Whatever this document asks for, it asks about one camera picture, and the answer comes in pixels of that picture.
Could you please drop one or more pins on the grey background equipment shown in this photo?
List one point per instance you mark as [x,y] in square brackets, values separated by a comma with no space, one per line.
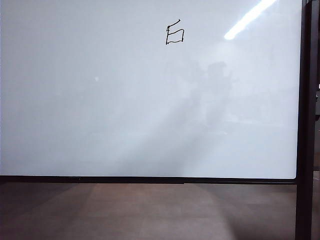
[318,105]

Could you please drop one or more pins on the white whiteboard with black frame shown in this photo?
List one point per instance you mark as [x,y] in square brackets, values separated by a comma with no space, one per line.
[125,112]

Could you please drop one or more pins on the black whiteboard stand post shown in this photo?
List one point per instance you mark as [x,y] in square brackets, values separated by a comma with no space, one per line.
[305,125]

